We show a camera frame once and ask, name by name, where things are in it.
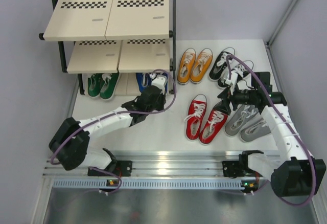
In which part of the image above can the beige shoe shelf black frame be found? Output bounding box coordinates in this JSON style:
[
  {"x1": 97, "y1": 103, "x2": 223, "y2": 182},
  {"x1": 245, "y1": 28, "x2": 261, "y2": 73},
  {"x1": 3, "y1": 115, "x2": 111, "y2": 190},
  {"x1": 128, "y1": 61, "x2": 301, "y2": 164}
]
[{"x1": 39, "y1": 0, "x2": 176, "y2": 94}]

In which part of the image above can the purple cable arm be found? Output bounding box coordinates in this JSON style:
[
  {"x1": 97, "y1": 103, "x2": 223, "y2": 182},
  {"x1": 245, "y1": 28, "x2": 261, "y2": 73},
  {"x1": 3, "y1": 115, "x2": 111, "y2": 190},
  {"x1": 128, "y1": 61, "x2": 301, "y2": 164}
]
[
  {"x1": 219, "y1": 54, "x2": 316, "y2": 206},
  {"x1": 50, "y1": 69, "x2": 177, "y2": 196}
]

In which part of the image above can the grey canvas sneaker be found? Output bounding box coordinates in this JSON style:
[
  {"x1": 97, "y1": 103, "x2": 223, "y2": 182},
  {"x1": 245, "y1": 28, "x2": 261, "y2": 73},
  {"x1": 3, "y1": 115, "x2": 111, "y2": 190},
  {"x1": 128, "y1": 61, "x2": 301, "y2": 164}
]
[
  {"x1": 240, "y1": 118, "x2": 271, "y2": 143},
  {"x1": 224, "y1": 105, "x2": 259, "y2": 137}
]

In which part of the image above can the orange canvas sneaker left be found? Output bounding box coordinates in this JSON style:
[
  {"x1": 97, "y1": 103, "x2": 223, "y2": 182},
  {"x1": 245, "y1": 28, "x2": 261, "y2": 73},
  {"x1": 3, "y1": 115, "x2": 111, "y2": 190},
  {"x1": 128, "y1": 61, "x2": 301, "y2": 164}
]
[{"x1": 177, "y1": 48, "x2": 196, "y2": 85}]

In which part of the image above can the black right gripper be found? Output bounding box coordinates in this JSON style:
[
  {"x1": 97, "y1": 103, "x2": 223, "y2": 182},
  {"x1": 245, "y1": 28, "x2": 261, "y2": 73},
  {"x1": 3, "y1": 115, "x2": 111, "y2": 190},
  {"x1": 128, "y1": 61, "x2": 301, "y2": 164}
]
[{"x1": 214, "y1": 82, "x2": 257, "y2": 115}]

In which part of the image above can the grey canvas sneaker left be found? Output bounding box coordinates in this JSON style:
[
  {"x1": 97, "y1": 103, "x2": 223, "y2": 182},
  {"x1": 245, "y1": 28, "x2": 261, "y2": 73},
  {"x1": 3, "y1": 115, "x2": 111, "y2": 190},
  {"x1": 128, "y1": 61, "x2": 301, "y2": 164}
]
[{"x1": 224, "y1": 105, "x2": 259, "y2": 137}]

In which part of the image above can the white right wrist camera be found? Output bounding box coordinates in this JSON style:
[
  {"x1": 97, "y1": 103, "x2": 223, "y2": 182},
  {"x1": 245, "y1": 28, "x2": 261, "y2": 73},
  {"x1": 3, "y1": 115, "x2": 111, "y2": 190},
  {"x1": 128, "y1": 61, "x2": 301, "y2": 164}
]
[{"x1": 221, "y1": 72, "x2": 244, "y2": 89}]

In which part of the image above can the grey canvas sneaker right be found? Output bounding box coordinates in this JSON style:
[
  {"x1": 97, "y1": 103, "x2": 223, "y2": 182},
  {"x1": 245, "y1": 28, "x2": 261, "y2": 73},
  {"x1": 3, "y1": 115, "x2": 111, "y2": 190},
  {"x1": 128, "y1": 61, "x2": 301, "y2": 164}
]
[{"x1": 240, "y1": 118, "x2": 271, "y2": 143}]

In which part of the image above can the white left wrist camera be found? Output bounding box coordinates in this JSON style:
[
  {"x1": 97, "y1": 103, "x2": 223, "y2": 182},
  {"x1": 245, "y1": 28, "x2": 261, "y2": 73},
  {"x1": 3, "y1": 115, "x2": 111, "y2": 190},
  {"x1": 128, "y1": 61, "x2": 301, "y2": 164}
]
[{"x1": 151, "y1": 75, "x2": 168, "y2": 94}]

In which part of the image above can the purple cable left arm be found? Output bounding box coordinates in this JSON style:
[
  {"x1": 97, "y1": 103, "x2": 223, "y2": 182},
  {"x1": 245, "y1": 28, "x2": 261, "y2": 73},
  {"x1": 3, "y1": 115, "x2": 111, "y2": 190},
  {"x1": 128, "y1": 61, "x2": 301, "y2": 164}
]
[{"x1": 50, "y1": 69, "x2": 177, "y2": 196}]

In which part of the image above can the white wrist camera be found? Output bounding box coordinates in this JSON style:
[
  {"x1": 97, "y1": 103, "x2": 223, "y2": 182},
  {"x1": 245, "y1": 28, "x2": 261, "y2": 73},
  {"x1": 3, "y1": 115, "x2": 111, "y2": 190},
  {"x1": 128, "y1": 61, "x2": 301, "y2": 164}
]
[
  {"x1": 151, "y1": 75, "x2": 168, "y2": 94},
  {"x1": 221, "y1": 72, "x2": 244, "y2": 89}
]

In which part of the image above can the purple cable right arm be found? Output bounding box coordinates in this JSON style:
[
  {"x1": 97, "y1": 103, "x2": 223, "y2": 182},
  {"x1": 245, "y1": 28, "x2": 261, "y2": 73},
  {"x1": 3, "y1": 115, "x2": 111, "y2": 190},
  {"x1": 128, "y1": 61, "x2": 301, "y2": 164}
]
[{"x1": 219, "y1": 54, "x2": 316, "y2": 206}]

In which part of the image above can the orange canvas sneaker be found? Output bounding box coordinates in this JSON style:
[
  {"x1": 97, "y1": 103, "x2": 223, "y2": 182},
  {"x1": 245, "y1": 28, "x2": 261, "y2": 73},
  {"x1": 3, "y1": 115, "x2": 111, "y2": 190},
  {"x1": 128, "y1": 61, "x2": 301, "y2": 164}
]
[
  {"x1": 190, "y1": 48, "x2": 213, "y2": 84},
  {"x1": 177, "y1": 48, "x2": 196, "y2": 85}
]

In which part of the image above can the blue canvas sneaker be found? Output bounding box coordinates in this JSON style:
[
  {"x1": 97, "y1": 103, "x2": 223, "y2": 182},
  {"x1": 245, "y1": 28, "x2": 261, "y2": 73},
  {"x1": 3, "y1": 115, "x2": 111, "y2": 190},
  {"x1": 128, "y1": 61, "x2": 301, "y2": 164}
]
[
  {"x1": 135, "y1": 73, "x2": 152, "y2": 93},
  {"x1": 151, "y1": 72, "x2": 169, "y2": 94}
]

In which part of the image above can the green canvas sneaker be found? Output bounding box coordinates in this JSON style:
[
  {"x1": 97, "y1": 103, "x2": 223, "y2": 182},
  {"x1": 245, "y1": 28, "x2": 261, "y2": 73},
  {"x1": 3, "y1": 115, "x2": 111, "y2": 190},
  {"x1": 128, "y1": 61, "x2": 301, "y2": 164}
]
[
  {"x1": 87, "y1": 73, "x2": 102, "y2": 98},
  {"x1": 100, "y1": 73, "x2": 120, "y2": 100}
]

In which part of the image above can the red canvas sneaker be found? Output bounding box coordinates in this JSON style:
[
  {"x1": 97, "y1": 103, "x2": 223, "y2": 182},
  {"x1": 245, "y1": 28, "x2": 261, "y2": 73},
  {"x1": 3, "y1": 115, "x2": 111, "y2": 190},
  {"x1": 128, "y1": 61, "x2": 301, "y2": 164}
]
[
  {"x1": 184, "y1": 94, "x2": 207, "y2": 141},
  {"x1": 199, "y1": 109, "x2": 228, "y2": 145}
]

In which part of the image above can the orange canvas sneaker right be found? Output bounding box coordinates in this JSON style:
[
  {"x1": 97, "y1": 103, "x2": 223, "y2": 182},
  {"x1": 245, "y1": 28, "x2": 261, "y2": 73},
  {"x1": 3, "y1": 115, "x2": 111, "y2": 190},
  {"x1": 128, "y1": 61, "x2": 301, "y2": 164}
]
[{"x1": 190, "y1": 48, "x2": 213, "y2": 84}]

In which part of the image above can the black canvas sneaker right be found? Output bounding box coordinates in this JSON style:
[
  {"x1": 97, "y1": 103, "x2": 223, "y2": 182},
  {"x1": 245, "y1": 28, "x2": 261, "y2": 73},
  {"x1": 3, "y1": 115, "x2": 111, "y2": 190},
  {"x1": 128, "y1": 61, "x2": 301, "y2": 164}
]
[{"x1": 217, "y1": 62, "x2": 250, "y2": 88}]

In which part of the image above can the white slotted cable duct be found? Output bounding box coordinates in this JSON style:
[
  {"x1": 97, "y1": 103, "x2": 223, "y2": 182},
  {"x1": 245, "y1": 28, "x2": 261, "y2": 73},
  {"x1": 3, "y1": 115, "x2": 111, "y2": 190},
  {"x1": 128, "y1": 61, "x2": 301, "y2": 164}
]
[{"x1": 53, "y1": 178, "x2": 248, "y2": 190}]

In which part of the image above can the black canvas sneaker left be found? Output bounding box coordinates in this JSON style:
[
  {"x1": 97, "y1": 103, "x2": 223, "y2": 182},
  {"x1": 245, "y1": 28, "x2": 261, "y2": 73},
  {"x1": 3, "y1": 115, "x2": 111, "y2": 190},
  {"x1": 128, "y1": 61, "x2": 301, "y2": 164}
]
[{"x1": 208, "y1": 47, "x2": 236, "y2": 81}]

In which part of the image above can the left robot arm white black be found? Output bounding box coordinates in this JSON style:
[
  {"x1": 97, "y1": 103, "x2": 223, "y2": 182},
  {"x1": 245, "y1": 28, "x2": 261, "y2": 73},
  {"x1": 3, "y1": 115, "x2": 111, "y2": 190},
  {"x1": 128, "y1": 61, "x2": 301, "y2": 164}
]
[{"x1": 49, "y1": 85, "x2": 166, "y2": 176}]

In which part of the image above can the red canvas sneaker left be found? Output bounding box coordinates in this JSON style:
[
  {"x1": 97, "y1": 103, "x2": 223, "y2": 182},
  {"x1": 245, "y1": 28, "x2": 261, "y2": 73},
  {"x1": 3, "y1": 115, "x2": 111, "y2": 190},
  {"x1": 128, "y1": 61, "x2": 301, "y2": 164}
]
[{"x1": 184, "y1": 94, "x2": 207, "y2": 141}]

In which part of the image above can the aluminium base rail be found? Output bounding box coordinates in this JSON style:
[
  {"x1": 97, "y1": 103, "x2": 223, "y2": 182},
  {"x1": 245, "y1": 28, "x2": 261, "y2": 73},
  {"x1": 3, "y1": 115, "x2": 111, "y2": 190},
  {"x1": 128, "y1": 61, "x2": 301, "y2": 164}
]
[{"x1": 42, "y1": 150, "x2": 284, "y2": 179}]

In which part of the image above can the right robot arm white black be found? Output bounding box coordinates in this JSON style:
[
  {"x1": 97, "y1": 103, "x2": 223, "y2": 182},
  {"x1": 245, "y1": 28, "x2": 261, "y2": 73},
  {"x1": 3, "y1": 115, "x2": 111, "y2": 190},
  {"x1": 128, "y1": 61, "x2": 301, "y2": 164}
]
[{"x1": 214, "y1": 72, "x2": 326, "y2": 197}]

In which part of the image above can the black canvas sneaker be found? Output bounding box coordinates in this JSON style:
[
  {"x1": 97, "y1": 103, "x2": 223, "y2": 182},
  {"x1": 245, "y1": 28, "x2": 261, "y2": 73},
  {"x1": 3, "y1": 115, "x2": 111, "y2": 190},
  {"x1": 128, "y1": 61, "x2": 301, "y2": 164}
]
[
  {"x1": 217, "y1": 62, "x2": 250, "y2": 88},
  {"x1": 208, "y1": 47, "x2": 236, "y2": 81}
]

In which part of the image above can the red canvas sneaker right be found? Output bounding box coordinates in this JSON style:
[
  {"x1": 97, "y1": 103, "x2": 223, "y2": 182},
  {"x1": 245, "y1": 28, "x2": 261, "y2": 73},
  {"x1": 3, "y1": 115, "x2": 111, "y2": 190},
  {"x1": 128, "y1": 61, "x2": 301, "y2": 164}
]
[{"x1": 199, "y1": 109, "x2": 228, "y2": 145}]

